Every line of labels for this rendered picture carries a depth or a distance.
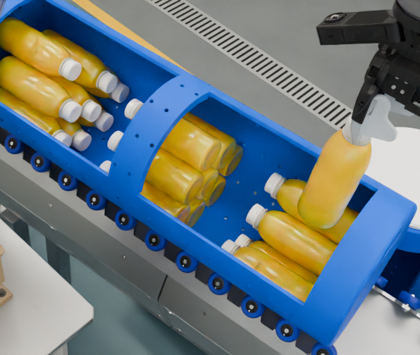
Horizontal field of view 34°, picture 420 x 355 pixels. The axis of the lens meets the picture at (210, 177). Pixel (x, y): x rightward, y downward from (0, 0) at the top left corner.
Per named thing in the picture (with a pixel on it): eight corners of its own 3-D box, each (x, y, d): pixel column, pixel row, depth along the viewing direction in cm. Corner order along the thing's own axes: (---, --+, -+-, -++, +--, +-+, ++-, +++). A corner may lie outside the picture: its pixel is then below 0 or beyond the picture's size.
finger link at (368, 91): (356, 129, 86) (383, 69, 81) (346, 123, 87) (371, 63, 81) (371, 114, 90) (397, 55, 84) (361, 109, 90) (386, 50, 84)
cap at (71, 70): (77, 62, 137) (84, 66, 136) (68, 79, 137) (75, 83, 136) (68, 56, 133) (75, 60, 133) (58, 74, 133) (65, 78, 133)
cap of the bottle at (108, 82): (110, 68, 139) (117, 72, 139) (112, 81, 142) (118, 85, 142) (97, 80, 137) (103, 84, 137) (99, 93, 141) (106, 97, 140)
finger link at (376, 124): (378, 171, 89) (406, 113, 83) (337, 148, 91) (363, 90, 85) (387, 160, 91) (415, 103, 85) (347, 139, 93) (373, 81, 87)
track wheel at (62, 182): (78, 176, 138) (84, 176, 140) (62, 165, 139) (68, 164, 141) (68, 196, 139) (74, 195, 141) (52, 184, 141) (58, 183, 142)
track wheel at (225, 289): (233, 281, 127) (237, 279, 128) (213, 267, 128) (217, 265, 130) (221, 301, 128) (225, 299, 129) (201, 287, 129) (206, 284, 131)
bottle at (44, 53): (23, 22, 144) (86, 58, 138) (6, 51, 144) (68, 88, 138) (4, 10, 137) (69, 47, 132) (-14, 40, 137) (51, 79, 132)
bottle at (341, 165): (347, 215, 107) (391, 135, 95) (323, 237, 103) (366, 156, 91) (312, 189, 109) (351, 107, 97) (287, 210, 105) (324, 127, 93)
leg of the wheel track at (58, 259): (62, 315, 227) (53, 193, 180) (48, 305, 229) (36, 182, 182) (75, 303, 230) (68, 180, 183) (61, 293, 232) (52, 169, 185)
